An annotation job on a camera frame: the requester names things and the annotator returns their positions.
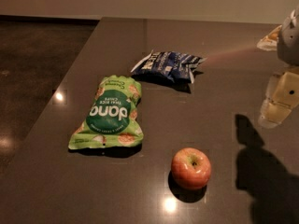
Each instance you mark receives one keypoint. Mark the green rice chips bag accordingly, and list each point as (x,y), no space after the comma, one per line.
(111,121)

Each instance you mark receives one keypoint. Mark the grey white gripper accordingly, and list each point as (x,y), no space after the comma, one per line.
(289,44)

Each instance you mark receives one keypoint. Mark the blue chip bag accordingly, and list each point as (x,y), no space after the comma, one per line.
(168,64)

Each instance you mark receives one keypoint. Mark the red yellow apple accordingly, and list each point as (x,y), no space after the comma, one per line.
(191,168)

